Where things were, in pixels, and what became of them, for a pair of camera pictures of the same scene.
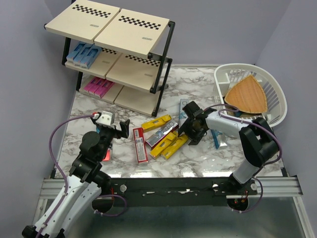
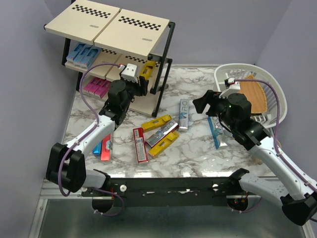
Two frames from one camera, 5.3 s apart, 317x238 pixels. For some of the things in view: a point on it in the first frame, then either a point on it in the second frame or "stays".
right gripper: (184, 127) -> (211, 97)
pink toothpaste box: (94, 86) -> (103, 88)
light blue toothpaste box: (70, 58) stays
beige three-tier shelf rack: (124, 57) stays
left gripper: (125, 127) -> (144, 87)
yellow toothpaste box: (174, 147) -> (147, 69)
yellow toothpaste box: (152, 124) stays
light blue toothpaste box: (81, 53) -> (75, 47)
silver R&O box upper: (183, 116) stays
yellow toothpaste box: (155, 152) stays
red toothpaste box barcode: (140, 145) stays
